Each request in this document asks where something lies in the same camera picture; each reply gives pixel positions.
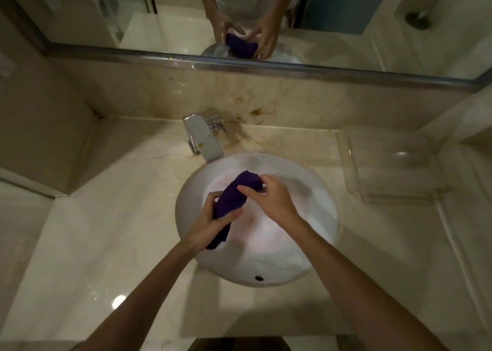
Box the person's left hand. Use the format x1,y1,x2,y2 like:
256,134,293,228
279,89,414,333
180,191,244,255

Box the person's right hand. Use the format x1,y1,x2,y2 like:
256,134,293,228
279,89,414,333
237,174,304,231

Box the purple cleaning cloth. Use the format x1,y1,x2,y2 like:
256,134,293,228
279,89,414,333
206,170,264,251

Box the white round sink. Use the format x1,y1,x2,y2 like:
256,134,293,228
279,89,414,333
175,153,340,288

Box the person's right forearm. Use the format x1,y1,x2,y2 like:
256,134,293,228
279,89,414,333
286,218,450,351

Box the person's left forearm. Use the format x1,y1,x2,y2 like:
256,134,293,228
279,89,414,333
75,241,197,351

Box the beige marble countertop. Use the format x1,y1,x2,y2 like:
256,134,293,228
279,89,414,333
0,116,492,351

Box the chrome square faucet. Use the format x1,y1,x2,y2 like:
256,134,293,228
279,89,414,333
182,111,228,163

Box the metal framed wall mirror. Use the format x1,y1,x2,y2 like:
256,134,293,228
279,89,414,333
0,0,492,94

